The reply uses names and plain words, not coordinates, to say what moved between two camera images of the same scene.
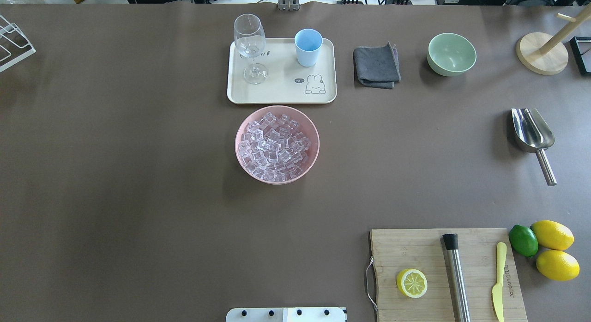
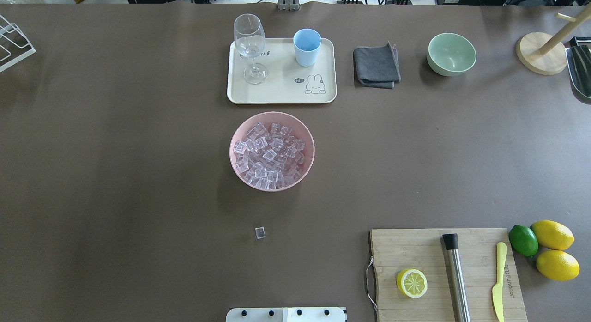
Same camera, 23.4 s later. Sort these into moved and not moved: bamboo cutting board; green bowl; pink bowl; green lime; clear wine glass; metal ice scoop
Moved: pink bowl; metal ice scoop
Not moved: green bowl; bamboo cutting board; green lime; clear wine glass
